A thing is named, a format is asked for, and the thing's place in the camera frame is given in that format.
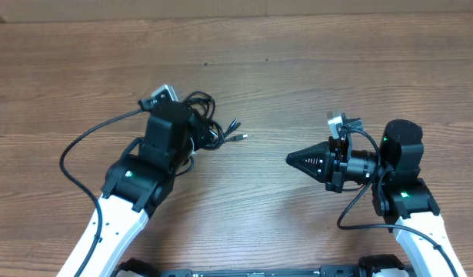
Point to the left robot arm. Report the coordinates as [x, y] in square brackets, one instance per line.
[140, 180]

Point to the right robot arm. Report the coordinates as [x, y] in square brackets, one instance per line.
[390, 170]

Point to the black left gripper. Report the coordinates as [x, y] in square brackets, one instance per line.
[201, 125]

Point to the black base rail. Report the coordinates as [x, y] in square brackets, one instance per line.
[255, 272]

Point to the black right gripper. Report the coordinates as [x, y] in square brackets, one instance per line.
[334, 150]

